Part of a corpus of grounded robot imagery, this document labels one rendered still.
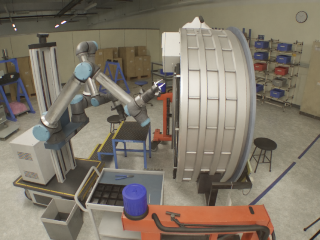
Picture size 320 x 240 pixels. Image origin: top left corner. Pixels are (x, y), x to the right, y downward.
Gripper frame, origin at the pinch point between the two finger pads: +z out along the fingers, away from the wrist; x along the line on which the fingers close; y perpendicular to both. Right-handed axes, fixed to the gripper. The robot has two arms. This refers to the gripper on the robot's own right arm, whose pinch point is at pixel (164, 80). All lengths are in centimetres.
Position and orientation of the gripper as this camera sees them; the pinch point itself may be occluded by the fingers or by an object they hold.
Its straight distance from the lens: 150.1
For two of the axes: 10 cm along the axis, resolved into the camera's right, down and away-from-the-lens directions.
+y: 3.0, 7.5, -5.9
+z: 7.9, -5.4, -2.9
